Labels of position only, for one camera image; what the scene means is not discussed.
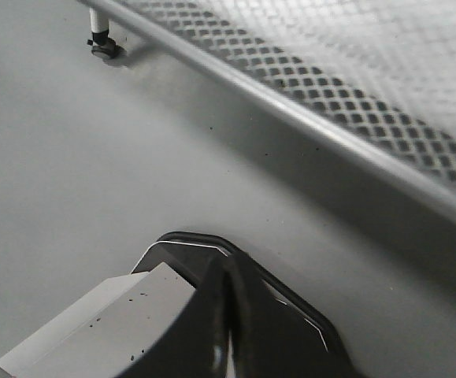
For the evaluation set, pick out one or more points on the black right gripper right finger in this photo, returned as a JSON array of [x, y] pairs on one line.
[[269, 340]]

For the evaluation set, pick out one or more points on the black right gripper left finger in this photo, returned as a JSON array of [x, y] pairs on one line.
[[196, 343]]

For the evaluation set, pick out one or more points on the silver mesh tray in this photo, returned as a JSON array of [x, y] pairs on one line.
[[376, 80]]

